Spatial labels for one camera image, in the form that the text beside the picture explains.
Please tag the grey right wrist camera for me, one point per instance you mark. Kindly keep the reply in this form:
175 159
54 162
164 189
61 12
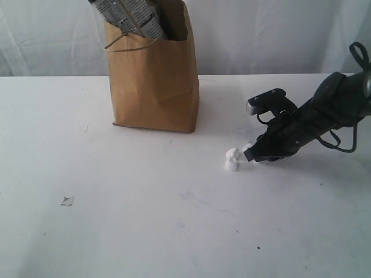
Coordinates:
274 101

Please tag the dark blue biscuit package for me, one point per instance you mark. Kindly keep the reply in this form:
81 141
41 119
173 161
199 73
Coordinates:
131 16

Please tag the brown paper bag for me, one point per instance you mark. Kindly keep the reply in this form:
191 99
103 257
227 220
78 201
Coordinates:
154 83

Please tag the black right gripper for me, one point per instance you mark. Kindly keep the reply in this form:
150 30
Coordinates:
279 140

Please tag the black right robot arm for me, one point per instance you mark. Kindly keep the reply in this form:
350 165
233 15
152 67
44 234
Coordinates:
340 101

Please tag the torn paper scrap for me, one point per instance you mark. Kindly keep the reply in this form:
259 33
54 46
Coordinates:
68 201

